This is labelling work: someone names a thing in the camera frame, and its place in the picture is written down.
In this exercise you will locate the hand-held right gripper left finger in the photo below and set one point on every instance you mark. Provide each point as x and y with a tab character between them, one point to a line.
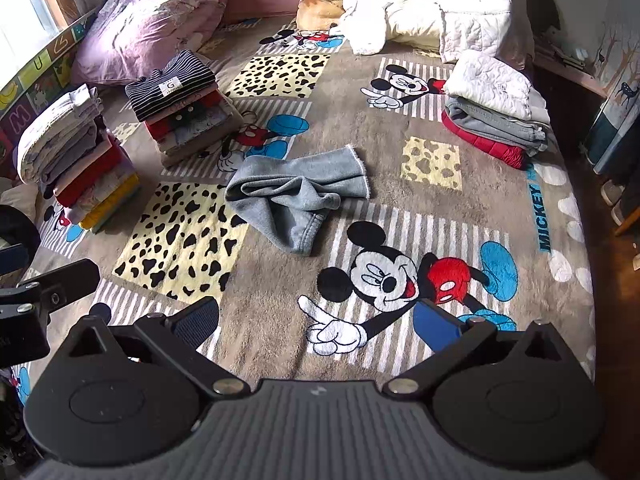
196	321

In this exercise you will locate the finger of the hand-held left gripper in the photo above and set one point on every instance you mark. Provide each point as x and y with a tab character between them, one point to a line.
14	259
60	282

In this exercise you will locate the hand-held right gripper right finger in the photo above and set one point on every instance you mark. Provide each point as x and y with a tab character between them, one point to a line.
434	324

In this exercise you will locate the grey pants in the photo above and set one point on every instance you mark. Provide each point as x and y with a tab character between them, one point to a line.
290	185

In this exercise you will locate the tall stack of folded clothes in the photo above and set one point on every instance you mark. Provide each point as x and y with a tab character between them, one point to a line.
70	155

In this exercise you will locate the clothes stack with striped top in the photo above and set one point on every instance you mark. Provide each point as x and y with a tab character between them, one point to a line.
185	105

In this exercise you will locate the dark cloth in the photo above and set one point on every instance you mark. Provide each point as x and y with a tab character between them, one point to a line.
17	225

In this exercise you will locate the folded grey sweatpants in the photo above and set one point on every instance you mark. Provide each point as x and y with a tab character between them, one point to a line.
492	125

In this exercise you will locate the white slipper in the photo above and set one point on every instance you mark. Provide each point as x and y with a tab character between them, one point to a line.
611	192

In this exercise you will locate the cartoon mouse printed blanket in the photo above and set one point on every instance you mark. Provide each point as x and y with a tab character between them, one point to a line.
350	110

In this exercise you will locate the white quilted jacket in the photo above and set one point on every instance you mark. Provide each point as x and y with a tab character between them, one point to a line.
492	85

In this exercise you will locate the window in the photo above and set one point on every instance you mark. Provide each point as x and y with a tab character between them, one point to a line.
22	5

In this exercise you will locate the purple floral pillow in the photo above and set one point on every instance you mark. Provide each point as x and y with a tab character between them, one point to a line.
145	20

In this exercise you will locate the pink bedside shelf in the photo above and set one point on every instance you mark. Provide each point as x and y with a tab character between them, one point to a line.
567	67

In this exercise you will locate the white quilted comforter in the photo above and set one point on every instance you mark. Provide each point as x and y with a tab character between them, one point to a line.
435	2

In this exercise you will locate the alphabet foam wall mat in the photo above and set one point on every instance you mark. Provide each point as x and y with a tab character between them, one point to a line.
30	95

